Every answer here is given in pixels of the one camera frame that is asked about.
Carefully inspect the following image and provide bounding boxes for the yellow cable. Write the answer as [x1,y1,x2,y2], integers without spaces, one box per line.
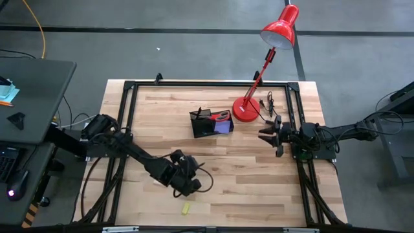
[21,0,47,60]

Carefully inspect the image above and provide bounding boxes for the black computer mouse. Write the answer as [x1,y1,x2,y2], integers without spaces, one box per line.
[6,170,30,202]

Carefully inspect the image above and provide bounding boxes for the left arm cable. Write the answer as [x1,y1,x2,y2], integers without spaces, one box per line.
[173,161,215,199]

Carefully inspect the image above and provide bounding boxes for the black lamp power cable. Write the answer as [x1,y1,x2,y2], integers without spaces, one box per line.
[258,91,281,126]

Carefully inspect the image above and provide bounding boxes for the black metal table frame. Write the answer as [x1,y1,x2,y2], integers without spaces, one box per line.
[77,72,347,227]

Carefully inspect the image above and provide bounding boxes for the dark grey metal stand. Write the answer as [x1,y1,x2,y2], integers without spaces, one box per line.
[355,80,414,190]

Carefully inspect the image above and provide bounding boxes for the dark grey keyboard desk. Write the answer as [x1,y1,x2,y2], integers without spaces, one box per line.
[0,141,56,227]

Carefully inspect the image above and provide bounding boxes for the red handled scissors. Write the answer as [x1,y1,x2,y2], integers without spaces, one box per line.
[208,110,231,122]

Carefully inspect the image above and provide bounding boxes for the dark grey side desk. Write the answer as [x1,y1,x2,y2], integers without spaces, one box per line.
[0,57,78,146]

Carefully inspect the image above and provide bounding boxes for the purple sticky note pad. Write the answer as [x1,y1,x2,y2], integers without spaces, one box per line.
[213,120,232,135]

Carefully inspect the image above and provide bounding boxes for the black keyboard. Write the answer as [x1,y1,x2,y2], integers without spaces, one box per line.
[0,146,20,184]

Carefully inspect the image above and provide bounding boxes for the black triangular stand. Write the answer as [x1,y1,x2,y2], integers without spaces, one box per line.
[6,111,26,131]

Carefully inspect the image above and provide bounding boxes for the yellow black striped desk foot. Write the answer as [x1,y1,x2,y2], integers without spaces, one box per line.
[21,202,39,229]

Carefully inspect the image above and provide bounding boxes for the silver aluminium bracket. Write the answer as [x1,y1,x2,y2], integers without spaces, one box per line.
[283,227,320,233]
[102,226,140,233]

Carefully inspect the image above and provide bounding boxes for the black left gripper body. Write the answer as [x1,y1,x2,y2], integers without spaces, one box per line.
[168,148,203,197]

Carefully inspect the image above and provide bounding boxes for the red desk lamp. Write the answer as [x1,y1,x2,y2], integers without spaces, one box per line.
[232,3,300,123]

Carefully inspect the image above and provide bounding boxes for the light blue paper stack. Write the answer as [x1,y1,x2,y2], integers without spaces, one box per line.
[0,79,21,104]

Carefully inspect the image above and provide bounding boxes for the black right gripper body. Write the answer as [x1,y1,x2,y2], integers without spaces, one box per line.
[273,115,301,159]

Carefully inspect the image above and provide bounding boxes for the black mesh desk organizer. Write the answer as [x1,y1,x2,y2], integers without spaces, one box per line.
[189,108,235,139]

